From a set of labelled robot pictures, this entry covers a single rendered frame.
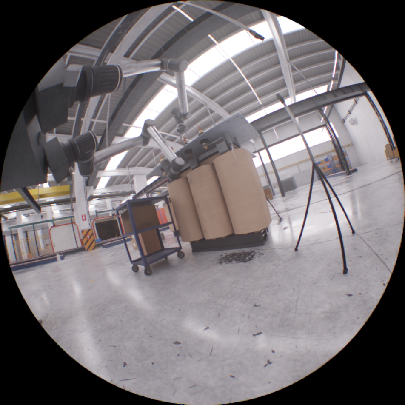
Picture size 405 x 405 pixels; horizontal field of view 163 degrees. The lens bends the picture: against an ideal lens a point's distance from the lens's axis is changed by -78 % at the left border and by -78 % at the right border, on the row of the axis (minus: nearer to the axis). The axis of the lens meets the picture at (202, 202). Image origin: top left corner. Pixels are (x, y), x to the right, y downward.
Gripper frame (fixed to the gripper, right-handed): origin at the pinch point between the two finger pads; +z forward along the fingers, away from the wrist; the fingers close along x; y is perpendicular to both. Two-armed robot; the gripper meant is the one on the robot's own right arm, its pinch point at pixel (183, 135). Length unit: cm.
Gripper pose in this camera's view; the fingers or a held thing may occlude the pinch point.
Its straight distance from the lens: 201.5
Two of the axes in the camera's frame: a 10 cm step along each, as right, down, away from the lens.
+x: 8.6, -2.8, -4.3
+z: 2.8, 9.6, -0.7
